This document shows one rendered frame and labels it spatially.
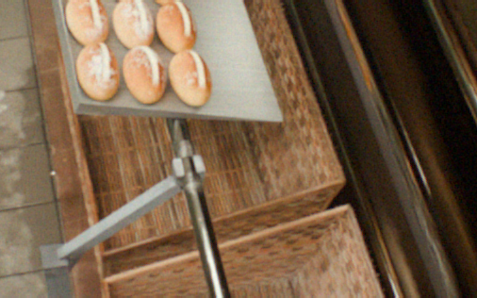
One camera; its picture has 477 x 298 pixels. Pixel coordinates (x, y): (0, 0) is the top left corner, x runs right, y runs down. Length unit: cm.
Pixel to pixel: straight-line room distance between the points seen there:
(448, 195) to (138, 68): 52
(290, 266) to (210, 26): 57
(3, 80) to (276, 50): 117
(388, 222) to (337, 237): 20
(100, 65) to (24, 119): 151
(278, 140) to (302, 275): 29
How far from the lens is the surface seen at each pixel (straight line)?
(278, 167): 217
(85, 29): 158
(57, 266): 171
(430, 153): 133
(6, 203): 288
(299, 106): 208
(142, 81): 155
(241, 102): 166
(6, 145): 298
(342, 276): 195
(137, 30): 161
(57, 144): 227
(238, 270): 203
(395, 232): 176
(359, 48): 137
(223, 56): 171
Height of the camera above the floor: 248
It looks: 55 degrees down
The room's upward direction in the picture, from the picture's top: 4 degrees clockwise
